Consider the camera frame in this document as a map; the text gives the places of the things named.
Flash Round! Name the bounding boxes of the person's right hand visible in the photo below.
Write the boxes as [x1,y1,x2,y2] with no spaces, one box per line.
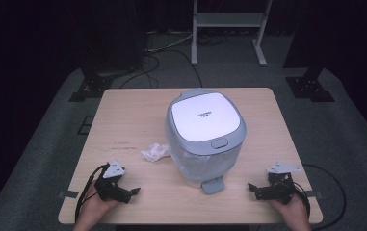
[268,192,313,231]

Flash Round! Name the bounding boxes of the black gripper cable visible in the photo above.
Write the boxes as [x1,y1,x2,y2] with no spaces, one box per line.
[291,163,348,231]
[74,163,111,223]

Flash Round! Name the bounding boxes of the clear plastic bin liner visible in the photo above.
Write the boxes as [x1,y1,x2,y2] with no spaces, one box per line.
[166,134,242,189]

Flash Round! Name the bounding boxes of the dark floor socket plate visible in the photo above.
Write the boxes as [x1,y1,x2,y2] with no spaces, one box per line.
[76,115,95,136]

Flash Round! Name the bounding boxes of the person's left hand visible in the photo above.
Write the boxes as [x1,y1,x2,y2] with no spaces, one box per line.
[73,181,119,231]

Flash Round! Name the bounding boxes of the white paper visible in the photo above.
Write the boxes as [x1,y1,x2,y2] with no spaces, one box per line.
[141,142,171,164]

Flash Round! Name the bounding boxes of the grey tape strip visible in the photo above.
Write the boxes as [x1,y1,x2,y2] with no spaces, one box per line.
[305,190,324,199]
[57,190,80,199]

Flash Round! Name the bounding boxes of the black floor cables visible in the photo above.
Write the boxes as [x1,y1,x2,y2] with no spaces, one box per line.
[118,30,228,90]

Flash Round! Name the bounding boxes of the light blue rice cooker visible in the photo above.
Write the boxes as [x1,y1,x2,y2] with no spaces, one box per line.
[165,88,248,195]

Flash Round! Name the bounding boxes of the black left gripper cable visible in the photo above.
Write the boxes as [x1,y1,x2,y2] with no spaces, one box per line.
[74,163,111,223]

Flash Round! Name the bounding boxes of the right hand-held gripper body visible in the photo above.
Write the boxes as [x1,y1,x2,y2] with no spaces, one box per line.
[265,161,302,206]

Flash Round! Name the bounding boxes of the black stand base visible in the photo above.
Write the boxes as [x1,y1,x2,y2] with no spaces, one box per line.
[68,65,115,103]
[285,65,335,103]

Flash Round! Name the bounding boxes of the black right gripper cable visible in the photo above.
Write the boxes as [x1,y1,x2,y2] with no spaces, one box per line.
[291,163,348,231]

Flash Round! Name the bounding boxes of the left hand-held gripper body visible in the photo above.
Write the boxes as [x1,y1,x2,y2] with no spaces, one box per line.
[93,159,133,204]

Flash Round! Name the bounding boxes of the white metal stand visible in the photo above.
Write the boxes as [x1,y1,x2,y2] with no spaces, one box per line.
[190,0,274,67]

